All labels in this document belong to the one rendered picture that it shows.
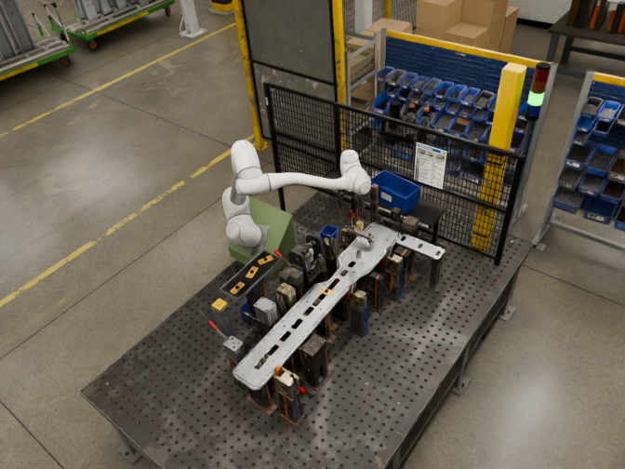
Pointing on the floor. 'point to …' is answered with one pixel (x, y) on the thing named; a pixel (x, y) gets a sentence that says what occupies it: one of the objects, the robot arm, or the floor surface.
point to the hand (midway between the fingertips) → (350, 209)
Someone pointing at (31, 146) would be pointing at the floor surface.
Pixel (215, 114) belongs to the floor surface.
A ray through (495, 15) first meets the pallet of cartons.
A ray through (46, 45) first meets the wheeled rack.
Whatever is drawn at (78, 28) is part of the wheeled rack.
